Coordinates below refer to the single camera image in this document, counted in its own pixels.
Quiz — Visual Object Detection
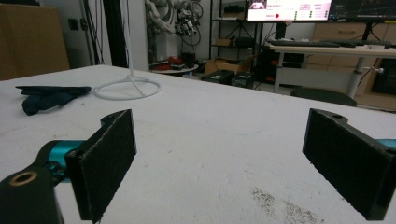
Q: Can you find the small round table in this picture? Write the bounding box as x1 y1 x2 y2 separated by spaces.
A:
151 63 200 77

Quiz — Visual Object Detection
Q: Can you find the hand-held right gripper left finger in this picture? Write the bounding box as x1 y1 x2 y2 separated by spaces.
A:
36 108 137 224

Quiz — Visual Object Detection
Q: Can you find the open cardboard box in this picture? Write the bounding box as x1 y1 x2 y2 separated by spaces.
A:
204 55 258 76

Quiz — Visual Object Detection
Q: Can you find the black office chair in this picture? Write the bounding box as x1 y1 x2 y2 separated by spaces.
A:
289 87 359 108

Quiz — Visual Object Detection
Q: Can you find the white round-base stand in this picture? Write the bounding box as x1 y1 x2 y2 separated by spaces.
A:
92 0 163 102

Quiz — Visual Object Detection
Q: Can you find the black equipment case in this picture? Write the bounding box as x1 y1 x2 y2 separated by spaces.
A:
200 69 235 86

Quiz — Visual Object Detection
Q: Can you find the black keyboard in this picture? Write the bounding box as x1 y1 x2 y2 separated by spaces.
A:
266 38 342 49

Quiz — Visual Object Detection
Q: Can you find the white standing desk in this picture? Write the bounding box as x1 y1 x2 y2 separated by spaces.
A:
269 44 396 100

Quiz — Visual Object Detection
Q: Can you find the dark blue cloth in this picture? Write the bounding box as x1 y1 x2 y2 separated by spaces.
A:
15 85 92 117

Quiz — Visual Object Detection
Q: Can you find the dark computer monitor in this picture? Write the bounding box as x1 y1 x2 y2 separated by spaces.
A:
328 0 396 22

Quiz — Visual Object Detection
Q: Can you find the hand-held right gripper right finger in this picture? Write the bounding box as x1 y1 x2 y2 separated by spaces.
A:
302 107 396 221

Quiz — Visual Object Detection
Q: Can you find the wide computer monitor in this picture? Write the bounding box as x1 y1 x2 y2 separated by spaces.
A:
247 0 332 22

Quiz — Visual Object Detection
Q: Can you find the black metal shelf rack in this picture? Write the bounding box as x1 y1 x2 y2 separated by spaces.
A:
208 0 264 62

